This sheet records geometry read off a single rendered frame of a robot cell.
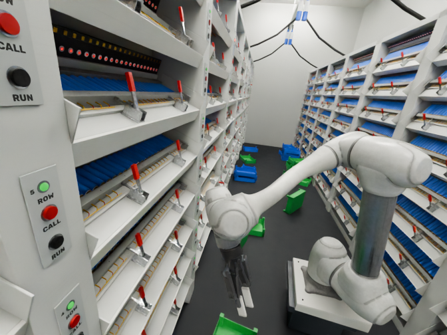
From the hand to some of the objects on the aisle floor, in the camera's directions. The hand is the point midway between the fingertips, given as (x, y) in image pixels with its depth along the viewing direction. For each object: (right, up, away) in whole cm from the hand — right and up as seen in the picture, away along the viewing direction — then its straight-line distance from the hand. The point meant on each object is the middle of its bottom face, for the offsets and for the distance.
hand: (244, 302), depth 73 cm
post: (-36, -29, +53) cm, 71 cm away
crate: (-5, -43, +23) cm, 50 cm away
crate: (+15, -9, +121) cm, 123 cm away
